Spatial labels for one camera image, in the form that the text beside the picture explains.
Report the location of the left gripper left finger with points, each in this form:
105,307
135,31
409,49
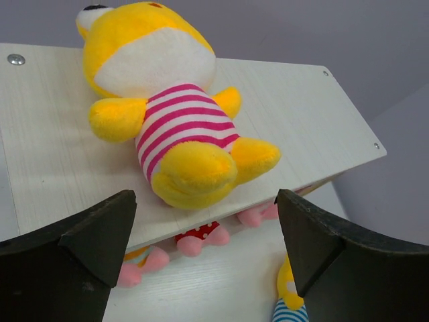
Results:
65,271

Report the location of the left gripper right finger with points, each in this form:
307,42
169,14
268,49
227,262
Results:
345,272

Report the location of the yellow toy blue-striped shirt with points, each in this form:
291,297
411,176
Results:
289,306

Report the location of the pink toy orange-striped shirt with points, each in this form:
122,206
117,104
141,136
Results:
140,261

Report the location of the pink toy pink-striped shirt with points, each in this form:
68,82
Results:
255,216

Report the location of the pink toy red polka-dot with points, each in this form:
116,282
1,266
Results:
191,243

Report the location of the yellow toy pink-striped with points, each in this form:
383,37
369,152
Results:
152,71

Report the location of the white two-tier shelf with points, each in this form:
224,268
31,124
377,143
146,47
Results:
58,167

